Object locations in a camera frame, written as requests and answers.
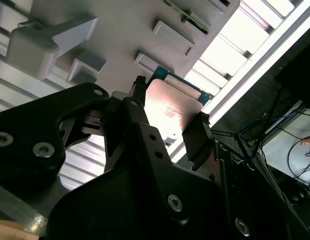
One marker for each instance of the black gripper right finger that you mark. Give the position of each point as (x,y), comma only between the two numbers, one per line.
(198,147)

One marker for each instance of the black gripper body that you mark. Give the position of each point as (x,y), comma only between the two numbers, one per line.
(107,212)

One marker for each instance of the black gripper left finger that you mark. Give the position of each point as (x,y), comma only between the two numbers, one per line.
(27,135)

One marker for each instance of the silver CPU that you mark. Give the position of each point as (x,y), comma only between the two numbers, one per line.
(170,107)

